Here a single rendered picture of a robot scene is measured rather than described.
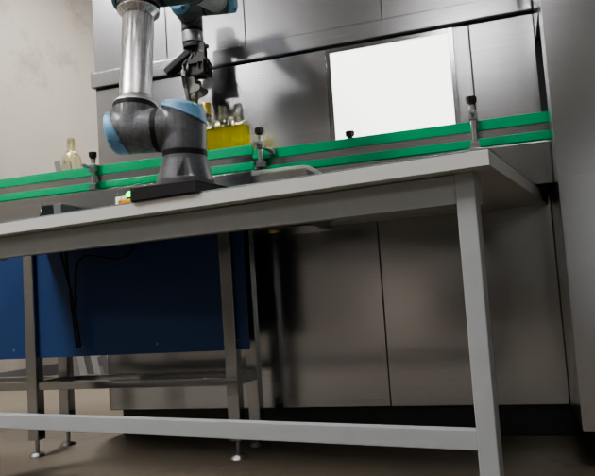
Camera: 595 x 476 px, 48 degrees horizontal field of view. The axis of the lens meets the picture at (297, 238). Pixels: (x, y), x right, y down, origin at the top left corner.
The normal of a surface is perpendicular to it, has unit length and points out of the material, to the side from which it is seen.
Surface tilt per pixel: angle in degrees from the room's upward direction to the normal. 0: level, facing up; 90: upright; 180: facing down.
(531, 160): 90
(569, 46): 90
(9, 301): 90
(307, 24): 90
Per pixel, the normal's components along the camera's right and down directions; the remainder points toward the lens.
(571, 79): -0.30, -0.06
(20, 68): 0.89, -0.10
